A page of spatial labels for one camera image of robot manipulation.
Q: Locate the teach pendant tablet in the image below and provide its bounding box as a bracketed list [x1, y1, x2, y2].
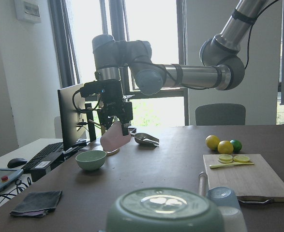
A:
[0, 168, 23, 192]

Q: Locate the metal scoop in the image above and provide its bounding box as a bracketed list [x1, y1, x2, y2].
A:
[130, 129, 160, 147]

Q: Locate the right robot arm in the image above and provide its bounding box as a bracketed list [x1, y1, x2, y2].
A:
[92, 0, 270, 135]

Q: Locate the grey folded cloth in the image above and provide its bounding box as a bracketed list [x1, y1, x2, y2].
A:
[12, 190, 62, 213]

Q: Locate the grey chair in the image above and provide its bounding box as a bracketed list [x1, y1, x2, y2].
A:
[195, 103, 246, 126]

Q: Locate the white cup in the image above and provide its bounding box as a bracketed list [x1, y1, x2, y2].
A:
[218, 206, 248, 232]

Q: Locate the black monitor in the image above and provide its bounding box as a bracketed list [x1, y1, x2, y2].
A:
[58, 84, 96, 151]

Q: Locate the green lime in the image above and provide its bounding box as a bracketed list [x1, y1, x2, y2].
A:
[230, 140, 242, 153]

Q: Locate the yellow plastic knife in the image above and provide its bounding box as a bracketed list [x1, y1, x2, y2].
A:
[209, 162, 254, 169]

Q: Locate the light green plastic cup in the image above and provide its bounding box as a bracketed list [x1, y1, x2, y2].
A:
[105, 188, 224, 232]

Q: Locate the black keyboard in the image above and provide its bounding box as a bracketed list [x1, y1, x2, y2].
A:
[21, 142, 63, 174]

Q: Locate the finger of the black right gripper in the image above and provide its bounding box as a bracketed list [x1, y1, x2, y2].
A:
[121, 121, 130, 136]
[99, 116, 114, 133]

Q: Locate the light green bowl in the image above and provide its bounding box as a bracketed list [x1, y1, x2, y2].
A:
[75, 150, 106, 171]

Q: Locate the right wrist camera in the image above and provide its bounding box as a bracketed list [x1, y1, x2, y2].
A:
[80, 81, 105, 98]

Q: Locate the computer mouse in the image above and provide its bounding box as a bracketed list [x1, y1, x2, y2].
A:
[7, 158, 28, 168]

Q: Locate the light blue cup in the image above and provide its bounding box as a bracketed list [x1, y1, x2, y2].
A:
[206, 187, 240, 210]

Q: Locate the wooden cutting board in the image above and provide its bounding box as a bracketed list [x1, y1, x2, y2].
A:
[203, 154, 284, 203]

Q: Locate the whole yellow lemon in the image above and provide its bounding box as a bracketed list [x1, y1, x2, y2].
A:
[205, 135, 220, 151]
[217, 140, 234, 154]

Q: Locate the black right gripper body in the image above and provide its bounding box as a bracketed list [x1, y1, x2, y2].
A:
[98, 79, 133, 123]

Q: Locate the pink plastic cup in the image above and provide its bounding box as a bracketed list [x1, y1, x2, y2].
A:
[100, 121, 131, 152]

